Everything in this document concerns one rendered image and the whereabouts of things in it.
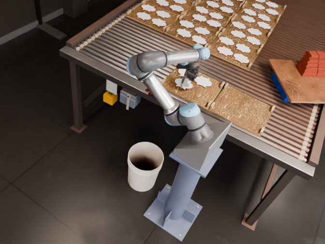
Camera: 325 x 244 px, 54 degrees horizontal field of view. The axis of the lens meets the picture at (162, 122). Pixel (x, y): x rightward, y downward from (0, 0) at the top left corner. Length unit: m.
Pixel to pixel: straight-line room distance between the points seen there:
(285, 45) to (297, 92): 0.86
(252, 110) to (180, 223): 1.12
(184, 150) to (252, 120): 0.63
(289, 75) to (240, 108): 0.56
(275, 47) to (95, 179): 2.09
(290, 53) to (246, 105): 0.99
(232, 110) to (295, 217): 1.31
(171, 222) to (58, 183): 1.03
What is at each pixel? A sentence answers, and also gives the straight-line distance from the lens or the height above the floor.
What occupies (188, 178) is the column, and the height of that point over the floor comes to 0.67.
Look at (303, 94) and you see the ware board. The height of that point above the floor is 1.04.
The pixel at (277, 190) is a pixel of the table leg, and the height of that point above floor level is 0.60.
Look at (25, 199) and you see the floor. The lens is 2.92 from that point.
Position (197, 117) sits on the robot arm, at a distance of 1.90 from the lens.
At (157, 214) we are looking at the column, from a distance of 2.81.
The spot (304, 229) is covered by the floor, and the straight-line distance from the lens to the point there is 3.24.
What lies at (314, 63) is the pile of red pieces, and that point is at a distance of 2.83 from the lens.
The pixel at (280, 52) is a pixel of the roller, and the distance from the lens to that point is 3.26.
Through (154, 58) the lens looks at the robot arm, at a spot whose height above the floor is 1.46.
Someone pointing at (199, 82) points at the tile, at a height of 0.95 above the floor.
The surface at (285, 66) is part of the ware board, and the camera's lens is 2.85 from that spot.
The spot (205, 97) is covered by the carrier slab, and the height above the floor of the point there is 0.94.
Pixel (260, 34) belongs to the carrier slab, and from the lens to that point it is 3.36.
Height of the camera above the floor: 2.52
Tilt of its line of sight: 47 degrees down
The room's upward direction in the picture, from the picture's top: 13 degrees clockwise
